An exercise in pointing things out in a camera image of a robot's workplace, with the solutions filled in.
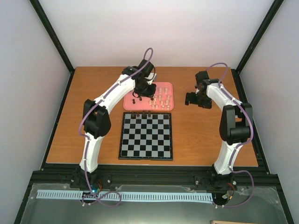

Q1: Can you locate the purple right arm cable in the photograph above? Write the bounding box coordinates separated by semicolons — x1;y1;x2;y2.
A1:
206;62;255;209

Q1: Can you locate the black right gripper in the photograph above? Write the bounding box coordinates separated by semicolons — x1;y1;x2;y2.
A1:
185;92;212;109

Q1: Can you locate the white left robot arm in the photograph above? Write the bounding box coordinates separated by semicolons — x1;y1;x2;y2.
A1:
78;66;157;188

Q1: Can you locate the light blue cable duct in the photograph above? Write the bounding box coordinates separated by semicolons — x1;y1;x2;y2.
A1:
36;189;213;203

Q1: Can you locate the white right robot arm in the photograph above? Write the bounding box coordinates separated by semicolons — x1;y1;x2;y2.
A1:
185;79;254;175

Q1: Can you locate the black aluminium frame base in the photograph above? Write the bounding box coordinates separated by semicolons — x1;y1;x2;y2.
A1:
14;163;295;224

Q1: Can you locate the black white chess board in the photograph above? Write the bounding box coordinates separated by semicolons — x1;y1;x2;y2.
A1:
118;112;173;161

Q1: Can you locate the pink plastic tray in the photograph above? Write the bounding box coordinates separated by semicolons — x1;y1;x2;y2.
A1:
123;82;174;111

